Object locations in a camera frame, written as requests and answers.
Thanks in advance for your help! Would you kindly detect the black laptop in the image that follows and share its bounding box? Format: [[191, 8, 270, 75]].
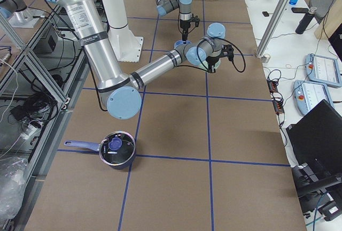
[[285, 98, 342, 181]]

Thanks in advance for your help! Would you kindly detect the white camera mast base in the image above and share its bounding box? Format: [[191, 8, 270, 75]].
[[102, 0, 144, 63]]

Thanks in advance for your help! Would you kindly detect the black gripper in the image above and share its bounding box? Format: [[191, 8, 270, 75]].
[[180, 19, 191, 42], [207, 56, 221, 73]]

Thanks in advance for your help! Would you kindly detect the black water bottle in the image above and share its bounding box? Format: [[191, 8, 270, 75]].
[[295, 6, 317, 34]]

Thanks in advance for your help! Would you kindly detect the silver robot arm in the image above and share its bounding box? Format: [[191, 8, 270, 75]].
[[155, 0, 198, 44], [46, 0, 226, 119]]

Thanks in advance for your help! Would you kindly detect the green bowl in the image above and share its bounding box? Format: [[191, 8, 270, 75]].
[[199, 57, 221, 73]]

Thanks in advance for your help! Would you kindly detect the small black box device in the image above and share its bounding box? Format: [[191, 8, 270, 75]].
[[262, 11, 270, 17]]

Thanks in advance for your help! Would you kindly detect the dark blue saucepan with lid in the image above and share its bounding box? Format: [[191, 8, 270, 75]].
[[64, 131, 136, 170]]

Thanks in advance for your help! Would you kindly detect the aluminium frame post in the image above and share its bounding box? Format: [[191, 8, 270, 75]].
[[255, 0, 290, 58]]

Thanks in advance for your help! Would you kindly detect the blue bowl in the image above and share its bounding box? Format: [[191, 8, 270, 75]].
[[174, 40, 191, 49]]

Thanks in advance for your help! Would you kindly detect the blue tablet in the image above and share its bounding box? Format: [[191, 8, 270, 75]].
[[305, 53, 341, 88], [293, 80, 334, 116]]

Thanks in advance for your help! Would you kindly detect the far blue tablet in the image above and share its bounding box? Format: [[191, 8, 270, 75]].
[[305, 53, 341, 88]]

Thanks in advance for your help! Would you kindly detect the clear plastic bag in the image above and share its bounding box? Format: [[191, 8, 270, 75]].
[[1, 157, 28, 223]]

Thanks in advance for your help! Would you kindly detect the brown paper table mat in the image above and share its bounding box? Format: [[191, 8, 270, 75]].
[[25, 0, 305, 230]]

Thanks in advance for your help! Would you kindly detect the near blue tablet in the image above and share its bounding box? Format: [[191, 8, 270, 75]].
[[293, 80, 334, 116]]

